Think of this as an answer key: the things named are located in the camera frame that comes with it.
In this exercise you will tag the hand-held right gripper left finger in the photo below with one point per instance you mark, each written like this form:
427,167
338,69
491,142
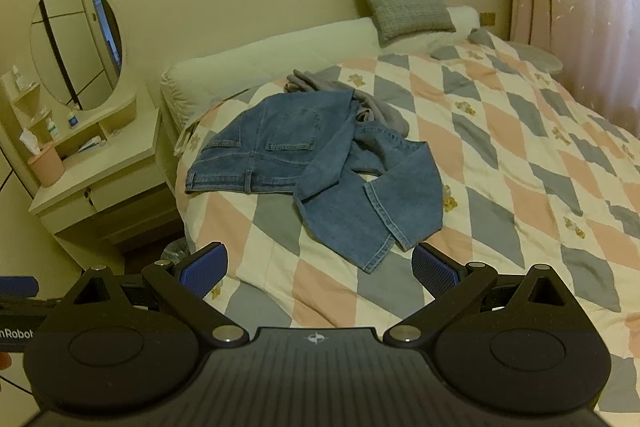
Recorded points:
202,269

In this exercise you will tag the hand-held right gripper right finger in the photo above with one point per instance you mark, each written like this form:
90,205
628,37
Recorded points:
435,274

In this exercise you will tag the white tissue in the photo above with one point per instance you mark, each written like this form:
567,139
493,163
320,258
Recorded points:
30,142

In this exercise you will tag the slim white bottle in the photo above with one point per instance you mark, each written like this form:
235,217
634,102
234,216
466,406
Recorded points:
52,129

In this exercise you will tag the white round side table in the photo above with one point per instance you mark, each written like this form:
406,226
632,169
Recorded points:
540,56

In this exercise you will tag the grey pants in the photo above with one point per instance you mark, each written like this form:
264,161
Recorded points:
320,82

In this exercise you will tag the checkered quilt bed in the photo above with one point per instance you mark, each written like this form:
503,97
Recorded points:
525,167

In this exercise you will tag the white bottle blue label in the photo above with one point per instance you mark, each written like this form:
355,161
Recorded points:
73,119

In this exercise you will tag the blue jeans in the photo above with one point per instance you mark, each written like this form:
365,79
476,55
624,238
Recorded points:
280,132

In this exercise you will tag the cream dressing table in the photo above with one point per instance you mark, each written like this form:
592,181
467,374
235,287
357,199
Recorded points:
115,177

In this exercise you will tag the oval mirror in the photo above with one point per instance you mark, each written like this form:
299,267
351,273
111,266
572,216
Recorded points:
75,42

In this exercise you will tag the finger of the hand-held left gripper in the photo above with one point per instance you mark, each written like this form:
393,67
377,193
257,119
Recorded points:
17,287

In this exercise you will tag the white long pillow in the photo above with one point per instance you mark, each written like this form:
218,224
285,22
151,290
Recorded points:
250,57

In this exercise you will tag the white tube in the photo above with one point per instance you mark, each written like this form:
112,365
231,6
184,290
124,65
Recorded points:
91,144

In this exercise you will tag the wall socket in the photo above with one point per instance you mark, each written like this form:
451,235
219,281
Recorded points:
487,18

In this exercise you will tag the trash bin with plastic bag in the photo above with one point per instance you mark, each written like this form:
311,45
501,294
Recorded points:
176,249

